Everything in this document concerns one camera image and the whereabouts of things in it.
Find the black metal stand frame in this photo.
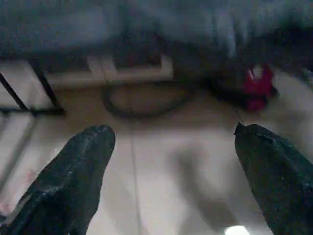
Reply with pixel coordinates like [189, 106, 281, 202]
[0, 60, 67, 118]

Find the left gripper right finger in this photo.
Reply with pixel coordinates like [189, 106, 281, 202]
[233, 122, 313, 235]

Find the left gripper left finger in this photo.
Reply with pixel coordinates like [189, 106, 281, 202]
[0, 124, 116, 235]

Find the black coiled cable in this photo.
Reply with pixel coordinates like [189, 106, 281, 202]
[101, 82, 198, 119]

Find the red plastic object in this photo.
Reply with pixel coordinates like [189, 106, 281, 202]
[243, 64, 278, 112]

